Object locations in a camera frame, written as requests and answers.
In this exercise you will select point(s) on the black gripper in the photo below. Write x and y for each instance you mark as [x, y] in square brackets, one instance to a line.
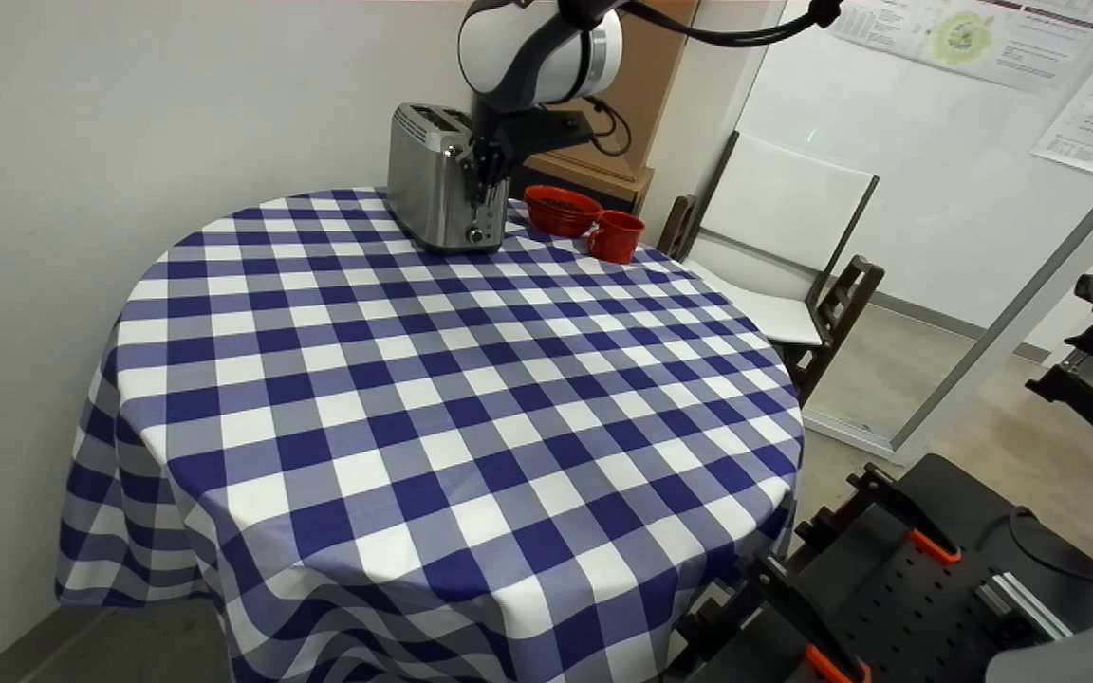
[531, 132]

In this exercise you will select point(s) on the silver metal toaster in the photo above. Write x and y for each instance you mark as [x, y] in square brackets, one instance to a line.
[433, 184]

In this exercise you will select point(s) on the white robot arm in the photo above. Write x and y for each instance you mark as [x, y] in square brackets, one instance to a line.
[531, 58]

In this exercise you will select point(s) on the red bowl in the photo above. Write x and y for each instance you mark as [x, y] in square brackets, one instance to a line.
[559, 211]

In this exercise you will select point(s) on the red cup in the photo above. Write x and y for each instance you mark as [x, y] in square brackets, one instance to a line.
[616, 238]

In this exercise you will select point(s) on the brown cardboard box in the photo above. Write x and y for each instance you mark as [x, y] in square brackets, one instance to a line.
[660, 76]

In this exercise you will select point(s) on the blue white checkered tablecloth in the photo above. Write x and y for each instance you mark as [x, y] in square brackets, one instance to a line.
[445, 418]

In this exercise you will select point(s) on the white folding chair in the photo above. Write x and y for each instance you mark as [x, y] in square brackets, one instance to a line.
[777, 213]

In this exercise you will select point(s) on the white poster with green circle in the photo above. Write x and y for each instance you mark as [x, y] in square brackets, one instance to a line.
[1003, 39]

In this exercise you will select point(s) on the grey metal pole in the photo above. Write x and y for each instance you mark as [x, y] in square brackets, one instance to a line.
[1027, 306]

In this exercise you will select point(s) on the black orange work cart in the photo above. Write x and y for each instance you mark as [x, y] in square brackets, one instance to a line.
[902, 592]

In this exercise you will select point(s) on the grey device with black knob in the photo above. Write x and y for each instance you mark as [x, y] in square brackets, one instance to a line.
[1080, 652]

